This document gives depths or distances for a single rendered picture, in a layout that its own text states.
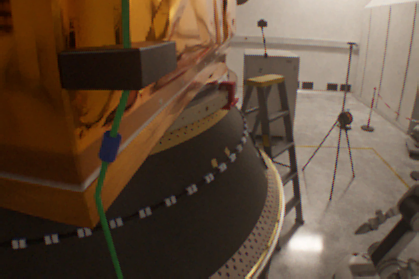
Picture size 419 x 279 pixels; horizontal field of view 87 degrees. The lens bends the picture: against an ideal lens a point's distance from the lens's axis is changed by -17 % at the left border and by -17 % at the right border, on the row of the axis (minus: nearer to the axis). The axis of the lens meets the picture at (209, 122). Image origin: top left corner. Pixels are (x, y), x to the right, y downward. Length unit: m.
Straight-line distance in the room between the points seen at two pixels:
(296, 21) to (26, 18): 8.41
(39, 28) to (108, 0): 0.06
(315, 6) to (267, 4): 1.48
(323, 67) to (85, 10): 8.69
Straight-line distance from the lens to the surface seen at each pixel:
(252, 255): 0.99
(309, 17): 8.63
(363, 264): 2.29
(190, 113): 0.76
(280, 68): 4.48
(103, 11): 0.24
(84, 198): 0.26
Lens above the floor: 1.94
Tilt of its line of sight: 20 degrees down
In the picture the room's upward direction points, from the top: straight up
